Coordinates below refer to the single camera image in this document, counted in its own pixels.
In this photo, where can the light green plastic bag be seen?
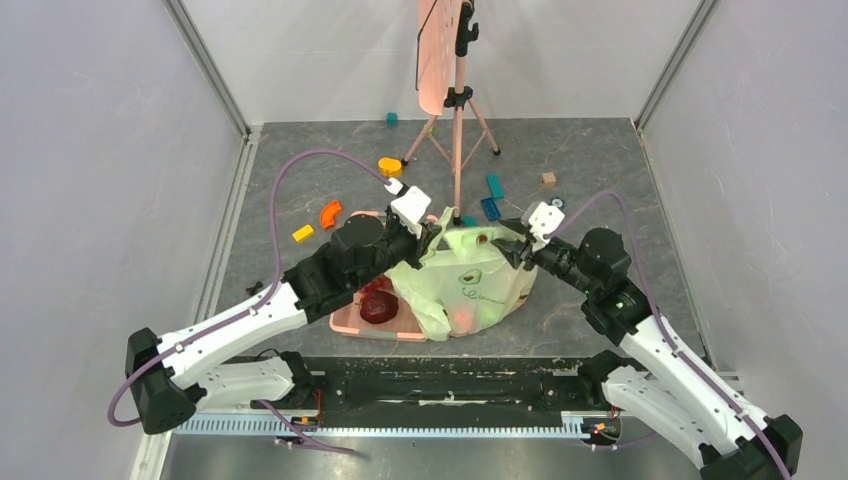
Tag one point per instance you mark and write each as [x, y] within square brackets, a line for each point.
[462, 268]

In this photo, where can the red fake apple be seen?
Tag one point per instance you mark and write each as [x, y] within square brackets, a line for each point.
[463, 321]

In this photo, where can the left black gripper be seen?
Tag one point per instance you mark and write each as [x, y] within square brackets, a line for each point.
[419, 246]

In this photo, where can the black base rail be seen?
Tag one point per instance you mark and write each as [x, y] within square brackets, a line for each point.
[350, 383]

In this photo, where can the pink plastic basket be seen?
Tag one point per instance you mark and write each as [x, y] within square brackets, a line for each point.
[404, 327]

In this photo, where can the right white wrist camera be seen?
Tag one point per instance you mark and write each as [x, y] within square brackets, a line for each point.
[541, 220]

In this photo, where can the dark red fake pomegranate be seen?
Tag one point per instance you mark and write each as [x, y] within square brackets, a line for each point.
[378, 307]

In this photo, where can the pink board on tripod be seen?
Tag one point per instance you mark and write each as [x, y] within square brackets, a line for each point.
[435, 43]

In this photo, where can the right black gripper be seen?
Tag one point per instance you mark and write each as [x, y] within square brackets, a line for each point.
[527, 249]

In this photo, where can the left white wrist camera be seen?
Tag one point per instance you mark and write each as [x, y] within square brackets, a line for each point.
[411, 209]

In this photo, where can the small wooden cube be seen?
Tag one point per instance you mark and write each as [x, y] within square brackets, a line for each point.
[548, 179]

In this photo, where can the blue lego brick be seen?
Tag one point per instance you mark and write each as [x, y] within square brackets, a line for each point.
[490, 209]

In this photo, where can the teal rectangular block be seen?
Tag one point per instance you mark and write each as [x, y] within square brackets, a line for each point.
[495, 186]

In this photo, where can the orange curved toy piece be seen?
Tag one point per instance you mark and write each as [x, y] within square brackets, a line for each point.
[329, 213]

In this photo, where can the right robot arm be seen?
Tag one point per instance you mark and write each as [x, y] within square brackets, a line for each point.
[660, 380]

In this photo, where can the red fake grape bunch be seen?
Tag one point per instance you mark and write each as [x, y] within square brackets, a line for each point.
[381, 283]

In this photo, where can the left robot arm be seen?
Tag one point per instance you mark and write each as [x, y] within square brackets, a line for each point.
[175, 375]

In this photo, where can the yellow toy block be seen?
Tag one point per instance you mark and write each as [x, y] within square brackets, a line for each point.
[390, 167]

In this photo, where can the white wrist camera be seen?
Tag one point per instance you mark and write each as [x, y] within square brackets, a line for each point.
[411, 209]
[541, 220]

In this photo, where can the small yellow block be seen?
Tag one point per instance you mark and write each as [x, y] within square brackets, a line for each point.
[303, 233]

